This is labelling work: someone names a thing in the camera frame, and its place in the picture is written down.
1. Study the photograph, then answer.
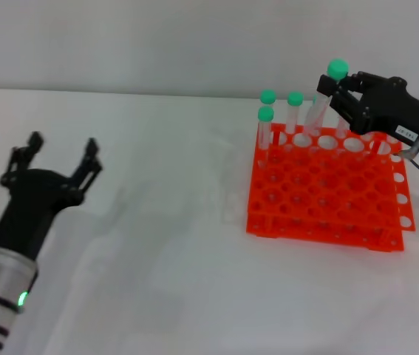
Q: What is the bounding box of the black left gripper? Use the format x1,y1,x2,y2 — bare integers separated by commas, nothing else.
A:
0,131,104,260

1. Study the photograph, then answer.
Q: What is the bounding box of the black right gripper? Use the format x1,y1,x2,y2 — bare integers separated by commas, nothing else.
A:
316,71,419,160

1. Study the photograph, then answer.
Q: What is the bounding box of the orange plastic test tube rack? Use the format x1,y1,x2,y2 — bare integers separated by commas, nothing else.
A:
245,122,417,253

